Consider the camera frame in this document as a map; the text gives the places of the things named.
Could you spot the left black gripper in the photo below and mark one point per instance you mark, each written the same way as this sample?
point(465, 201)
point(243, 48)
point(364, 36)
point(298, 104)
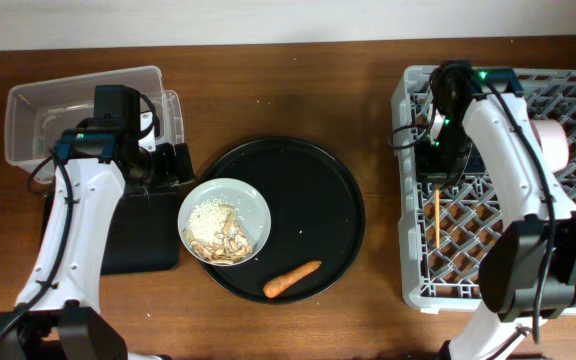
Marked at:
point(170, 174)

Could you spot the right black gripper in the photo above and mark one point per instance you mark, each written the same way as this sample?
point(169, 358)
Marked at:
point(428, 167)

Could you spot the wooden chopstick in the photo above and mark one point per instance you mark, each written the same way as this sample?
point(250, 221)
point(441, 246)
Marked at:
point(437, 216)

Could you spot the grey plate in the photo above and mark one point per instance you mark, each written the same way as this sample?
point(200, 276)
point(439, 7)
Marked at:
point(253, 211)

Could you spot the pink bowl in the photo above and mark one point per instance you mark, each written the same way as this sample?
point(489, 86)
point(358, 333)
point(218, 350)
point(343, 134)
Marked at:
point(553, 142)

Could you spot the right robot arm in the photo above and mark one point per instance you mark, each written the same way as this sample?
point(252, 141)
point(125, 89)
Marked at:
point(529, 275)

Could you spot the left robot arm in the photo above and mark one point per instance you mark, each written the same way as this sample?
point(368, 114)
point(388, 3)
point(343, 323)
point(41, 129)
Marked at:
point(57, 313)

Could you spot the black rectangular tray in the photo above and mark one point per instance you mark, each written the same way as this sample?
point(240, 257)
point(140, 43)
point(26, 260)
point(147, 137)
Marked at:
point(143, 235)

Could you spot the food scraps on plate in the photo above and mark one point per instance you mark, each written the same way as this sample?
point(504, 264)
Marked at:
point(214, 233)

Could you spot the round black tray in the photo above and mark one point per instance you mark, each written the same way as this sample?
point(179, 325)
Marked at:
point(317, 214)

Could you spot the clear plastic bin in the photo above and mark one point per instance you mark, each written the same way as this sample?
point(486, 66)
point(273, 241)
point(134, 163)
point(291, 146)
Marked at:
point(38, 113)

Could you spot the orange carrot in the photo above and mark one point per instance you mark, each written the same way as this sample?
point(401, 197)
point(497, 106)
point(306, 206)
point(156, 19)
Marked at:
point(278, 285)

